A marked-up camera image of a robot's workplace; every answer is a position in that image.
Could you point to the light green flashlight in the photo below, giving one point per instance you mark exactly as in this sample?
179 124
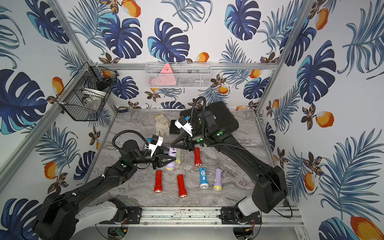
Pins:
179 157

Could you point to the red flashlight upper right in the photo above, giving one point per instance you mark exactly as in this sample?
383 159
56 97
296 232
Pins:
198 161

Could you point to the purple flashlight lower right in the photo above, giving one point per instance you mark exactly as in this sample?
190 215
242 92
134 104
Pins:
218 180

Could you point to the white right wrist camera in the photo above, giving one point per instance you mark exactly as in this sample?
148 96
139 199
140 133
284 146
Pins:
184 123

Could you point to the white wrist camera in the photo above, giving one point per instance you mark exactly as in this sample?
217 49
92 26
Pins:
154 143
184 123

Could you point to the red flashlight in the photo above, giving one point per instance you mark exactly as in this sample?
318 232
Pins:
181 186
158 188
198 161

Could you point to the pink triangle object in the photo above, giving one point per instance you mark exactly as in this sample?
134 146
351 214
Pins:
166 77

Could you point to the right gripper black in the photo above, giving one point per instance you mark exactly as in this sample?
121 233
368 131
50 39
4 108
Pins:
183 141

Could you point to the black tape roll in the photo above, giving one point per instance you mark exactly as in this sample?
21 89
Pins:
122 110

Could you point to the white wire shelf basket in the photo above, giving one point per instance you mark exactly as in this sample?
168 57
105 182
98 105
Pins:
188 75

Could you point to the red flashlight lower middle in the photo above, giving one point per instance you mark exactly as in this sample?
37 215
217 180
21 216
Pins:
181 186

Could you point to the blue flashlight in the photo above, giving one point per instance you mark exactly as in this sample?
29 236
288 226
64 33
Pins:
203 177

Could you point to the white work glove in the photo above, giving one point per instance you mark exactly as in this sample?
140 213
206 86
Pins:
162 125

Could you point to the purple flashlight yellow rim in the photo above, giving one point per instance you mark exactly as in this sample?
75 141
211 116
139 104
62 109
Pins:
173 156

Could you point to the red flashlight lower left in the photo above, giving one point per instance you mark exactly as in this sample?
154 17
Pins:
158 188

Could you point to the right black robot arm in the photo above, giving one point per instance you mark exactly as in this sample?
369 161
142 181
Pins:
270 182

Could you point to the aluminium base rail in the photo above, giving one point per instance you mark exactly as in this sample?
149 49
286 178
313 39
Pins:
182 217

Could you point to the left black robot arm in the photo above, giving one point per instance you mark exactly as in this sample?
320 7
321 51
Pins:
56 219

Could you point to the black plastic tool case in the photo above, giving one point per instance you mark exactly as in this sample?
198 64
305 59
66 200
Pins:
224 119

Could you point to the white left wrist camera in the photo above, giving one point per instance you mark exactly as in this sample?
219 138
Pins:
154 143

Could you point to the small black box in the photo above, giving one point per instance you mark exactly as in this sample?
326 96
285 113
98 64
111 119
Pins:
174 130

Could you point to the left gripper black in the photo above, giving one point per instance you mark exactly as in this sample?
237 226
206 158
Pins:
155 157

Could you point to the black wire basket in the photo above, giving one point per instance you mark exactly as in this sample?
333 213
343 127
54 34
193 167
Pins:
85 96

